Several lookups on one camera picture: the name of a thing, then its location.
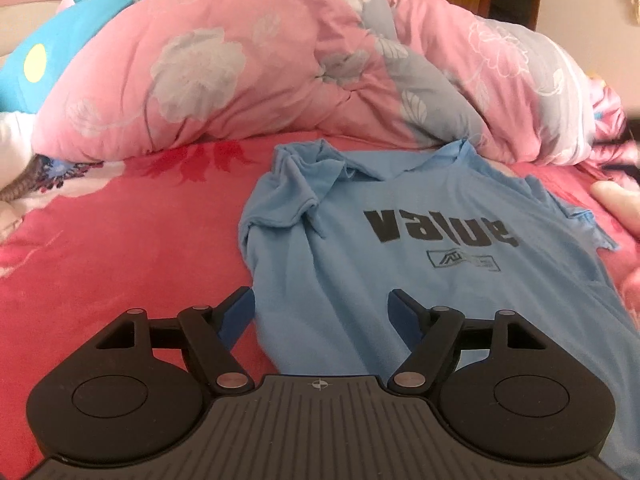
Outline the red floral blanket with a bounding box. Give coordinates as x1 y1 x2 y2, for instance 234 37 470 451
0 132 640 480

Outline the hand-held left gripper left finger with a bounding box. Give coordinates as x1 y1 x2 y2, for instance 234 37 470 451
92 286 257 395

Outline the pink cream headboard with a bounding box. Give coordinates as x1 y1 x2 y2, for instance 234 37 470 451
0 0 68 58

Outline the blue cartoon pillow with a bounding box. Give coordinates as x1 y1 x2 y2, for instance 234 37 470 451
0 0 168 113

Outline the bright pink printed quilt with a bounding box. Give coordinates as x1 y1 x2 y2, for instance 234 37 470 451
575 72 635 166

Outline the light blue printed t-shirt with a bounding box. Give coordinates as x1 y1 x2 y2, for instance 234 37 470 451
237 139 640 480

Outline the pile of pale clothes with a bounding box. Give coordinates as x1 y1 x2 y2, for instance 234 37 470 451
0 110 68 221

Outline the white plush toy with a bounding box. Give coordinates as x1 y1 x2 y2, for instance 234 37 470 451
590 180 640 241

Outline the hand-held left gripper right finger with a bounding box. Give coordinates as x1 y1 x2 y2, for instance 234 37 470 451
387 287 543 395

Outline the pink grey floral quilt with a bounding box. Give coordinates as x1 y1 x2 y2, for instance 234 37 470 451
32 0 601 167

